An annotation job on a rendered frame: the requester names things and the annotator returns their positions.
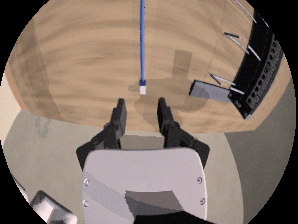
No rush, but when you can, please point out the white cable plug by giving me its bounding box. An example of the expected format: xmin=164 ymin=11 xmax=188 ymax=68
xmin=139 ymin=80 xmax=146 ymax=94

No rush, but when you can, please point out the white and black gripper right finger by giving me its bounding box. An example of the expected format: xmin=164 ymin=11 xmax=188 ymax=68
xmin=157 ymin=97 xmax=210 ymax=170

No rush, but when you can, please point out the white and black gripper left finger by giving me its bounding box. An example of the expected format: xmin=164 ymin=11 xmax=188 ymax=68
xmin=76 ymin=98 xmax=127 ymax=171

